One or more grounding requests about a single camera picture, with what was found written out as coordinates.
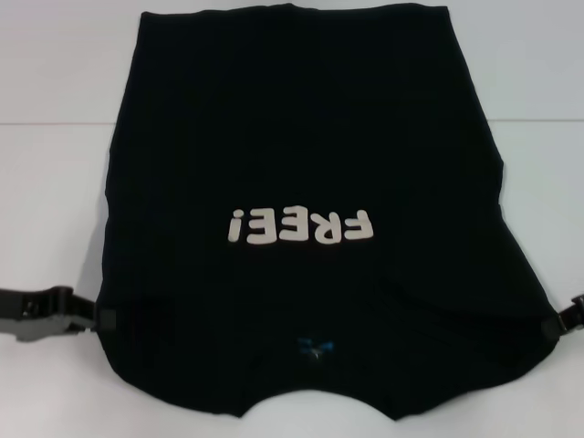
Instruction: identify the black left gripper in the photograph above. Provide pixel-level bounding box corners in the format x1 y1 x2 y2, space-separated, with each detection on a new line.
0 285 117 343

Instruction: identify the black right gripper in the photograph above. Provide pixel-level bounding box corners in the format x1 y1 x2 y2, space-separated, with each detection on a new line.
540 290 584 342

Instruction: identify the black shirt with white print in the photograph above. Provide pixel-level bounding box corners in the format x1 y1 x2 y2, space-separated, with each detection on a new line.
93 0 560 422

